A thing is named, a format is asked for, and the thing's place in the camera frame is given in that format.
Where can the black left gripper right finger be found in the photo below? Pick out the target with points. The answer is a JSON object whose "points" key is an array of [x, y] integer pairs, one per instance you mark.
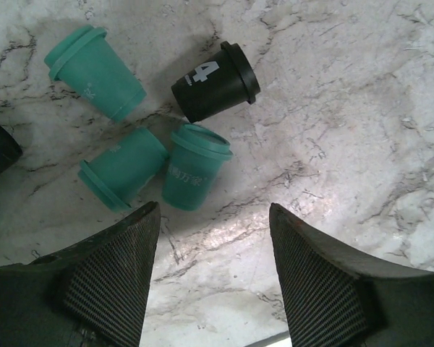
{"points": [[336, 295]]}

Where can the teal coffee capsule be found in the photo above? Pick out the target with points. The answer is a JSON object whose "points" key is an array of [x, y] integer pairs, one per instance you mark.
{"points": [[90, 66], [120, 172], [195, 161]]}

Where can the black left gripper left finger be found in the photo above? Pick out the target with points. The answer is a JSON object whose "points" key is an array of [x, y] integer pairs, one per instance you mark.
{"points": [[93, 293]]}

